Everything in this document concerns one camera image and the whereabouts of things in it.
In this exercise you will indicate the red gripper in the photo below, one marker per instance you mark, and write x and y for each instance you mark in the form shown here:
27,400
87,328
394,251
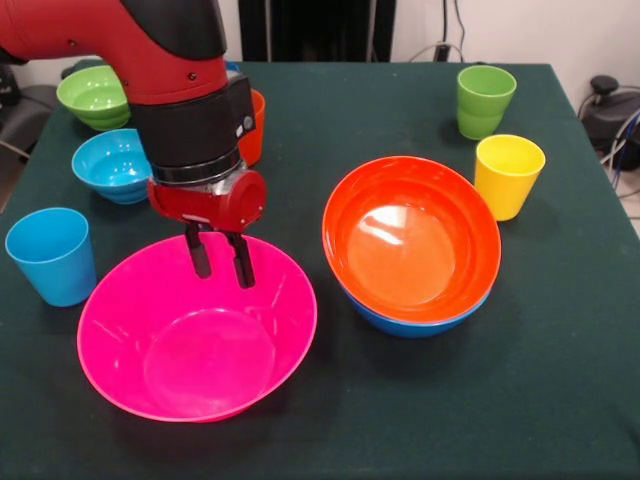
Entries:
220,210

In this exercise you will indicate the large pink bowl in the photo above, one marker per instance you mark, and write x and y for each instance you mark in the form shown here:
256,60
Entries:
200,340

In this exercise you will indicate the orange cup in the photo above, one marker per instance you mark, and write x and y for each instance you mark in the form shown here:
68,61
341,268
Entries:
254,135

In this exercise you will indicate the light blue cup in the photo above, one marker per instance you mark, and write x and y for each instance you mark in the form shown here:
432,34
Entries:
55,270

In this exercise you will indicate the large orange bowl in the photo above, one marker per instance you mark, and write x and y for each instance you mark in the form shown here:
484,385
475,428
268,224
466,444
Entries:
410,250

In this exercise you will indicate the large blue bowl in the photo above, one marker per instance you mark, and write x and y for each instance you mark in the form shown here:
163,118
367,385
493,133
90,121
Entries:
415,328

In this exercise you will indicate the yellow cup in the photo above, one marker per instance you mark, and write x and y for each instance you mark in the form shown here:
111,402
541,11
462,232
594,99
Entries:
507,180

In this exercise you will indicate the green cup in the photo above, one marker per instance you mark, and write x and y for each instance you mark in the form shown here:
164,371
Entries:
485,100

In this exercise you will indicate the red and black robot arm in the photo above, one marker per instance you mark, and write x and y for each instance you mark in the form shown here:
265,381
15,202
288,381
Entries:
150,50

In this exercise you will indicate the light blue ribbed bowl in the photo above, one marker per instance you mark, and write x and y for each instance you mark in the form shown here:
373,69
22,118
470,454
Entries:
110,165

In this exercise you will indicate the green ribbed bowl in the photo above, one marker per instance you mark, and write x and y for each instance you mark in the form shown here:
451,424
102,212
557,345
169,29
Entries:
90,95

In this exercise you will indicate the dark green tablecloth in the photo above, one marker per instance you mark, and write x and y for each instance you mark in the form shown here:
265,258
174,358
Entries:
450,400

